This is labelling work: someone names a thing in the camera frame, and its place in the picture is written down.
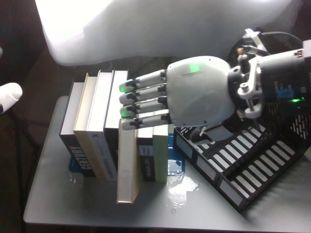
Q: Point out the black book with grey label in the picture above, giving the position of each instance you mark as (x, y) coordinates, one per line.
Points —
(145, 160)

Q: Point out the pale green book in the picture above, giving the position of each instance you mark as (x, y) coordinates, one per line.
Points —
(160, 157)

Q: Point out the white backdrop cloth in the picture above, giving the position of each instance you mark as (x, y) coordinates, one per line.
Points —
(121, 29)

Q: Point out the black Century book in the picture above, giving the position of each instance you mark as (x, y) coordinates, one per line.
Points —
(80, 157)

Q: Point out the cream spine book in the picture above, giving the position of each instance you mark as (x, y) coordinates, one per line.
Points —
(85, 109)

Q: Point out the white spine book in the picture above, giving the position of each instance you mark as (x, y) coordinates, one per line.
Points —
(99, 102)

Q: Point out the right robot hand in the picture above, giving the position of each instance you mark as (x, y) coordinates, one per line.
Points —
(199, 97)

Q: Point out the beige hardcover book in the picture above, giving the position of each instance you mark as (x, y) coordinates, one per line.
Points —
(126, 165)

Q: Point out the black Let It Be book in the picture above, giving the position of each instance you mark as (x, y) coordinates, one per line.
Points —
(111, 109)

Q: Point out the black mesh file tray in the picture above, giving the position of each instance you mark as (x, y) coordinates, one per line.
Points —
(298, 150)

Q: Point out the blue plastic bookend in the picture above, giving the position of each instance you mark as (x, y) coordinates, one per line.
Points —
(73, 166)
(176, 167)

